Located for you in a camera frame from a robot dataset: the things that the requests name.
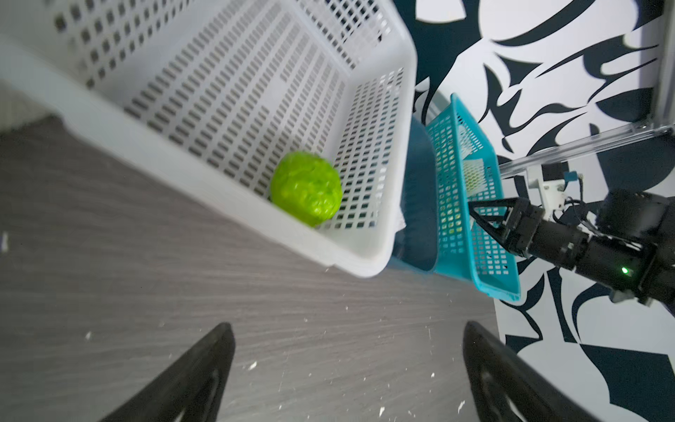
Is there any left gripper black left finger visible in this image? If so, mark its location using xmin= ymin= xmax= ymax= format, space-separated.
xmin=103 ymin=323 xmax=236 ymax=421

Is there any green custard apple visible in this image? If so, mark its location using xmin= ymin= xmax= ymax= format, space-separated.
xmin=270 ymin=151 xmax=343 ymax=228

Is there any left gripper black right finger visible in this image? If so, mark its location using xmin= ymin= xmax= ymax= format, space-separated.
xmin=462 ymin=321 xmax=597 ymax=421

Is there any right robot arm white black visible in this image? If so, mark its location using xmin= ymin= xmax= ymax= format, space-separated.
xmin=469 ymin=189 xmax=674 ymax=311

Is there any dark blue plastic tub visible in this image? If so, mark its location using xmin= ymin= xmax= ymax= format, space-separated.
xmin=388 ymin=118 xmax=439 ymax=274

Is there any white perforated plastic basket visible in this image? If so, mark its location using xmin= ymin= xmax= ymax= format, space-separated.
xmin=1 ymin=1 xmax=417 ymax=277

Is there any teal perforated plastic basket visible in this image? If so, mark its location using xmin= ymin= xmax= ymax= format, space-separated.
xmin=426 ymin=94 xmax=521 ymax=302

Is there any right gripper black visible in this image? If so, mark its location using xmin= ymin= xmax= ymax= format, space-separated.
xmin=468 ymin=198 xmax=591 ymax=270

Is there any white foam net sleeve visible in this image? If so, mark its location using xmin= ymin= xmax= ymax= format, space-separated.
xmin=459 ymin=126 xmax=487 ymax=196

